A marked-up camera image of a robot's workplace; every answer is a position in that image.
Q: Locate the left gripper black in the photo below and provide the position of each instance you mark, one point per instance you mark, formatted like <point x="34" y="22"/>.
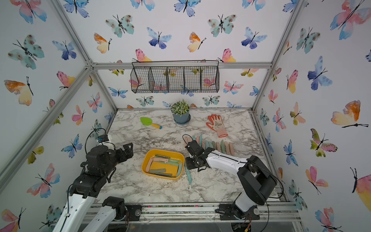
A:
<point x="129" y="152"/>

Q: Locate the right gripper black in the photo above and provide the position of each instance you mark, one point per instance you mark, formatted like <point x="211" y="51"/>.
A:
<point x="188" y="164"/>

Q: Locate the pink folding fruit knife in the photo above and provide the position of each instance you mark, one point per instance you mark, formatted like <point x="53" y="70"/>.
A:
<point x="185" y="138"/>

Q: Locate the dark grey folding knife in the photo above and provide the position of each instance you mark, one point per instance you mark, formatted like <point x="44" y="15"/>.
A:
<point x="214" y="145"/>

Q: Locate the pink folding knife top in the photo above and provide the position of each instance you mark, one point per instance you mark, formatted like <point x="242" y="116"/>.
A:
<point x="218" y="147"/>

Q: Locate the green ceramic knife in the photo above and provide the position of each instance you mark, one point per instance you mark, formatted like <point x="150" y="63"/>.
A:
<point x="223" y="147"/>

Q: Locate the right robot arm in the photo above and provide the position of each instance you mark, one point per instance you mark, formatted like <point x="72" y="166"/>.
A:
<point x="257" y="180"/>

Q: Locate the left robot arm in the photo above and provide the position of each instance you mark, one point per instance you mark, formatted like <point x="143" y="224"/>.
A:
<point x="81" y="196"/>

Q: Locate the yellow storage box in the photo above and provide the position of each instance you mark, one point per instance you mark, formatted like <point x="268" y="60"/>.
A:
<point x="163" y="164"/>

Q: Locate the red white garden glove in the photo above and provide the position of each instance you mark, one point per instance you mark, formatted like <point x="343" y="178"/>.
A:
<point x="216" y="124"/>

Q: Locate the potted green plant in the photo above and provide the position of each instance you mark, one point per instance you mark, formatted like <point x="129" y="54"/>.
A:
<point x="180" y="111"/>

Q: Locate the green yellow toy trowel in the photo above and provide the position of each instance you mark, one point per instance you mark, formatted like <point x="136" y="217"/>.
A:
<point x="148" y="122"/>

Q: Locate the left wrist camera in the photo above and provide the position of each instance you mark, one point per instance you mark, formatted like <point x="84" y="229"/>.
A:
<point x="103" y="138"/>

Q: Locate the black wire wall basket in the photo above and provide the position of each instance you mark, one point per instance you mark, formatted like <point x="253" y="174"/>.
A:
<point x="186" y="77"/>

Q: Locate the aluminium front rail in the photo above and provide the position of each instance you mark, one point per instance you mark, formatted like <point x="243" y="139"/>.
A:
<point x="197" y="213"/>

